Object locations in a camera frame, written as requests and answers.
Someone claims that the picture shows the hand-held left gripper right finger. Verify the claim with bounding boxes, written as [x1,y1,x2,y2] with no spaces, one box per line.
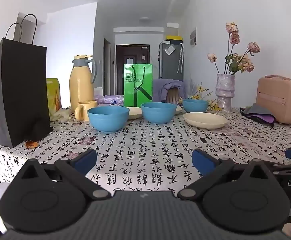
[177,148,271,202]

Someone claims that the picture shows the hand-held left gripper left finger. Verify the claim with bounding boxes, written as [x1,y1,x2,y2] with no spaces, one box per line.
[20,148,112,202]

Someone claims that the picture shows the blue bowl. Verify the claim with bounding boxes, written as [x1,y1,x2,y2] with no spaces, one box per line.
[182,99,209,113]
[87,106,130,134]
[141,102,177,124]

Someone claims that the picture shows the yellow mug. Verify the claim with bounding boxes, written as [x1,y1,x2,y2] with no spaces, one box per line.
[74,100,98,121]

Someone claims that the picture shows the white crumpled cloth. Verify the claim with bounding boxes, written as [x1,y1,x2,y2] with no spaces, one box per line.
[51,109,72,123]

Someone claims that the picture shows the pink case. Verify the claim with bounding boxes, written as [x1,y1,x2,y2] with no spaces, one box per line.
[256,74,291,125]

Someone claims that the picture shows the grey and purple cloth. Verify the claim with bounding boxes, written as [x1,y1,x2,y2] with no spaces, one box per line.
[240,103,278,128]

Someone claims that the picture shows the calligraphy printed tablecloth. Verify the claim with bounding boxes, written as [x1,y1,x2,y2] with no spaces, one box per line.
[0,106,291,193]

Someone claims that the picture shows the purple tissue packet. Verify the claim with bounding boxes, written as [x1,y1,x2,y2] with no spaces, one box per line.
[103,95,124,107]

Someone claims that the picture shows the yellow flower branch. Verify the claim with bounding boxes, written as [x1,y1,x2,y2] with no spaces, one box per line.
[187,82,222,112]

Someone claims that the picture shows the yellow-green snack bag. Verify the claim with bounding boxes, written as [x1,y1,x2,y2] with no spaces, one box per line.
[46,78,62,121]

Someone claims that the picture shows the wooden chair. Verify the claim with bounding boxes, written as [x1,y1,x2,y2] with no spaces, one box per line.
[166,87,181,104]

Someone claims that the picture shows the pale purple vase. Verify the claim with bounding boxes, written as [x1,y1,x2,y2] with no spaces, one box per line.
[216,74,236,112]

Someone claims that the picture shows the yellow thermos jug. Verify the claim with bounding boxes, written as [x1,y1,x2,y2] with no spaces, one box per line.
[69,54,97,114]

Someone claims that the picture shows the green paper bag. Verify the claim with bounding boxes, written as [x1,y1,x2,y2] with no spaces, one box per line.
[124,64,153,107]

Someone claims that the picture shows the black paper bag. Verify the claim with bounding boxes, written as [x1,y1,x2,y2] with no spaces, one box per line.
[0,14,54,148]

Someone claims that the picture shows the grey refrigerator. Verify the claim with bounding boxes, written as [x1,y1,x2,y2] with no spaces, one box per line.
[159,40,184,82]

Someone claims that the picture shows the dried pink roses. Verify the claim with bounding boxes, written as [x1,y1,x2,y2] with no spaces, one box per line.
[207,22,261,75]

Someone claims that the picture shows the folded umbrella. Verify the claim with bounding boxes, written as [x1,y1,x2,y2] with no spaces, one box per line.
[177,43,185,74]

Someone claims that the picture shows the dark entrance door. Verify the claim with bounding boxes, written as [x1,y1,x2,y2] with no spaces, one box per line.
[116,44,150,97]

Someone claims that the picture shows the white wall panel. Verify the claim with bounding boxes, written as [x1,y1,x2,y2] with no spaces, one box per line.
[189,27,198,46]

